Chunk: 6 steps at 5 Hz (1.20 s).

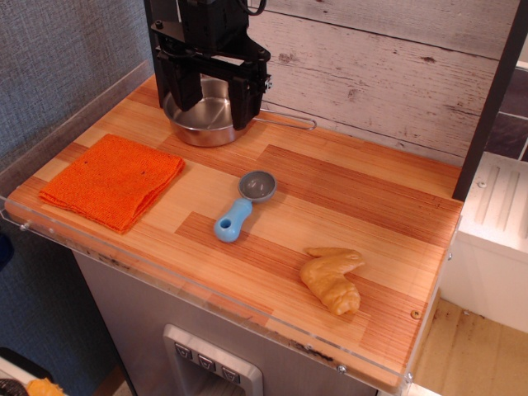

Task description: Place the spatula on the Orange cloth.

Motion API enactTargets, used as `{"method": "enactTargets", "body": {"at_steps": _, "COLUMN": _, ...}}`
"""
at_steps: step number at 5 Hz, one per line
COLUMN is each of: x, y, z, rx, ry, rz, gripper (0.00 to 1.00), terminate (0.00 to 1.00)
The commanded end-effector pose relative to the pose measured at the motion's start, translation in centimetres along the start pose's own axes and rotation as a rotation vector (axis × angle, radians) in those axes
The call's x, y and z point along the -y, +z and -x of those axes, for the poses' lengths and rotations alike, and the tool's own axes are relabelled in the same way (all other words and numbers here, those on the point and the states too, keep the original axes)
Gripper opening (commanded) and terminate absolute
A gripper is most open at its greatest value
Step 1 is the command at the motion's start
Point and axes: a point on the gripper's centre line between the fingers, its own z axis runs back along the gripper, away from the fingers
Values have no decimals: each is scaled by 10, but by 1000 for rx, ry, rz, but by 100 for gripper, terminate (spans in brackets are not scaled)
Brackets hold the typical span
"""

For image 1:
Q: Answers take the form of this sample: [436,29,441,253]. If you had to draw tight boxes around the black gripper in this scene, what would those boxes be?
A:
[151,1,271,130]

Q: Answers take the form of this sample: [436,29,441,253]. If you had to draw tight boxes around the blue handled grey spoon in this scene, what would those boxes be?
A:
[214,170,277,243]

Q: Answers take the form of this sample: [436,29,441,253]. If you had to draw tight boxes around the orange folded cloth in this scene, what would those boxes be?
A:
[39,134,185,233]

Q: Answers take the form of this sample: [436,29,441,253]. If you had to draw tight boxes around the small steel pot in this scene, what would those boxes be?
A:
[163,75,317,148]

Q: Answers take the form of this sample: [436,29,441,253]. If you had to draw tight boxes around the toy chicken wing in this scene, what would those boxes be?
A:
[299,247,365,316]

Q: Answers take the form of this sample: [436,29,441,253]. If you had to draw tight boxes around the grey toy fridge cabinet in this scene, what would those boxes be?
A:
[74,253,377,395]

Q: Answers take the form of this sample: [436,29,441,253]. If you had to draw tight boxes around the white toy sink unit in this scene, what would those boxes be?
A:
[440,153,527,332]

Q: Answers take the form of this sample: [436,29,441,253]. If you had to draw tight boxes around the clear acrylic edge guard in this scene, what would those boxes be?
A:
[6,191,461,395]

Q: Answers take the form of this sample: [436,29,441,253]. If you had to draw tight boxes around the yellow object bottom left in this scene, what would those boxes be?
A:
[26,378,65,396]

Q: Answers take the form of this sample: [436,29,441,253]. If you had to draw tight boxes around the dark right frame post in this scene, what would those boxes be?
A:
[452,0,527,201]

